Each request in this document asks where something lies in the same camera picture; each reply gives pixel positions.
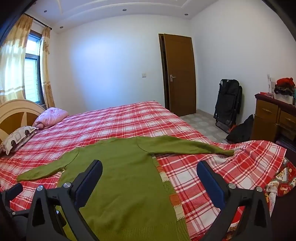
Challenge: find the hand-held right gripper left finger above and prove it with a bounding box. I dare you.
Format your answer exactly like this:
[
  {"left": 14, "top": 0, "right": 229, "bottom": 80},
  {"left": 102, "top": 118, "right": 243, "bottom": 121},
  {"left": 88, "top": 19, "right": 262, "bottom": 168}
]
[{"left": 26, "top": 159, "right": 103, "bottom": 241}]

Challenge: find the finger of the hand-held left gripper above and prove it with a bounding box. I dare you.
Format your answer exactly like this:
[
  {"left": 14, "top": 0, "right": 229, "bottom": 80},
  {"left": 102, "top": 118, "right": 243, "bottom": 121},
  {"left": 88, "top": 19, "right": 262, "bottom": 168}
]
[{"left": 1, "top": 183, "right": 23, "bottom": 205}]

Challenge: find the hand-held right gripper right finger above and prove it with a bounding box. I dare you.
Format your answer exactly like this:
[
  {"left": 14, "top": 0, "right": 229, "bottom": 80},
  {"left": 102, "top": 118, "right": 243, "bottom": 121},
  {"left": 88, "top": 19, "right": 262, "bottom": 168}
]
[{"left": 196, "top": 160, "right": 273, "bottom": 241}]

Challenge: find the green knit sweater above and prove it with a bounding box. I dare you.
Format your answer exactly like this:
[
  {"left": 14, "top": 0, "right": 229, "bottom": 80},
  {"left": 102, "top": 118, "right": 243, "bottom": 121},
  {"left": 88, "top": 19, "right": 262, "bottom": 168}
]
[{"left": 17, "top": 136, "right": 235, "bottom": 241}]

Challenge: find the pile of red clothes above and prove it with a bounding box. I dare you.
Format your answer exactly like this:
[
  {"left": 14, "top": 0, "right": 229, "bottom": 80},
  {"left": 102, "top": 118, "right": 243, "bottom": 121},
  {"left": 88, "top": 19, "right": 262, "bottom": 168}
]
[{"left": 274, "top": 77, "right": 296, "bottom": 95}]

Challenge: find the patterned white brown pillow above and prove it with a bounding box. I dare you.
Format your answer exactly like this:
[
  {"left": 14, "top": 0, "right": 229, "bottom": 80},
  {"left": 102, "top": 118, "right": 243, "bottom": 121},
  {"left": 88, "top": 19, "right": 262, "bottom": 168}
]
[{"left": 0, "top": 126, "right": 39, "bottom": 156}]

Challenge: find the black bag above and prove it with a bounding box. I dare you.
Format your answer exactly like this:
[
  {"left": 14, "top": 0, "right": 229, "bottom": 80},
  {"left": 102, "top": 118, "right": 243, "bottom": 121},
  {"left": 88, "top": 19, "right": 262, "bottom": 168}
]
[
  {"left": 225, "top": 114, "right": 255, "bottom": 144},
  {"left": 213, "top": 79, "right": 243, "bottom": 133}
]

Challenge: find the cartoon printed quilt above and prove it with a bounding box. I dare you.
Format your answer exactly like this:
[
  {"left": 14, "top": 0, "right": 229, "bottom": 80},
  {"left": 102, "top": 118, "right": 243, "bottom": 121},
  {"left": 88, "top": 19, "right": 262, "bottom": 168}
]
[{"left": 264, "top": 158, "right": 296, "bottom": 198}]

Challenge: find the red plaid bed sheet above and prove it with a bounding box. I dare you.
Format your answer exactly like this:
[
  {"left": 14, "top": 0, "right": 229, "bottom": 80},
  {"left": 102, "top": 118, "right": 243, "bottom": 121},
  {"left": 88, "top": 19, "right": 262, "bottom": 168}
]
[{"left": 0, "top": 101, "right": 287, "bottom": 241}]

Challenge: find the cream and brown bed headboard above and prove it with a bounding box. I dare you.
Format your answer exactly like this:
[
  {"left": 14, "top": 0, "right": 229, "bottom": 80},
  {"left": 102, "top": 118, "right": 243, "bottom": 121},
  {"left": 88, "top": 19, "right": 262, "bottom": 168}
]
[{"left": 0, "top": 99, "right": 45, "bottom": 144}]

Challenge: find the pink pillow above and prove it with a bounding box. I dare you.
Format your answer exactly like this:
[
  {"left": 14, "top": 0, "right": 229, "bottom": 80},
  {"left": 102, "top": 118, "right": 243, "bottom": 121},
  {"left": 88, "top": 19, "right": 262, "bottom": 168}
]
[{"left": 32, "top": 107, "right": 70, "bottom": 130}]

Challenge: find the wooden dresser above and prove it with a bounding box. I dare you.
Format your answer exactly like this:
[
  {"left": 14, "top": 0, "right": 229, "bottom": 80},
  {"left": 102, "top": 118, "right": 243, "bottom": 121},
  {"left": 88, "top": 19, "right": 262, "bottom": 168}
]
[{"left": 252, "top": 93, "right": 296, "bottom": 144}]

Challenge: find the brown wooden door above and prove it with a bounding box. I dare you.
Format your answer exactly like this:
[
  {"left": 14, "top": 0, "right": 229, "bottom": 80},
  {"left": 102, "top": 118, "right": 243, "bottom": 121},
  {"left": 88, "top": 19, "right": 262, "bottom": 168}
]
[{"left": 163, "top": 34, "right": 197, "bottom": 117}]

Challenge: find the dark framed window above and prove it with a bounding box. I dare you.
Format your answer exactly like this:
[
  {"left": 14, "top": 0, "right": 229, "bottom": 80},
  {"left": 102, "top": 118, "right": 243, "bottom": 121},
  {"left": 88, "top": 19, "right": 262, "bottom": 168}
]
[{"left": 24, "top": 30, "right": 45, "bottom": 105}]

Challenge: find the narrow yellow floral curtain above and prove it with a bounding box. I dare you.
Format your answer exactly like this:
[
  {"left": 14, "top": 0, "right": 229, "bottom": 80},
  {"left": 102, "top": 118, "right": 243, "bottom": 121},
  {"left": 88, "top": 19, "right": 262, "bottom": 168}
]
[{"left": 41, "top": 27, "right": 55, "bottom": 109}]

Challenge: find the wide yellow floral curtain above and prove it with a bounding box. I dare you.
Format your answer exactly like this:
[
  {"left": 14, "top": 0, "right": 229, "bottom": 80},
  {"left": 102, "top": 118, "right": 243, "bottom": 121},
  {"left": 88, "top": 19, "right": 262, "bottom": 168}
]
[{"left": 0, "top": 14, "right": 33, "bottom": 105}]

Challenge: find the black curtain rod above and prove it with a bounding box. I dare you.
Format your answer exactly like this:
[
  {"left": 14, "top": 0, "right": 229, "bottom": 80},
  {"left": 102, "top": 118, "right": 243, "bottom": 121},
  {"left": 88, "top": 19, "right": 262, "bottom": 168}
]
[{"left": 24, "top": 13, "right": 53, "bottom": 30}]

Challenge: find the brown door frame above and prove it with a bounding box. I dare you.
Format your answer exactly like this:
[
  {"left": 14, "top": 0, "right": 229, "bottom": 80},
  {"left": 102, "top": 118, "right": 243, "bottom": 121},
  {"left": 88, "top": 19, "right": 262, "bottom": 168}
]
[{"left": 158, "top": 33, "right": 170, "bottom": 109}]

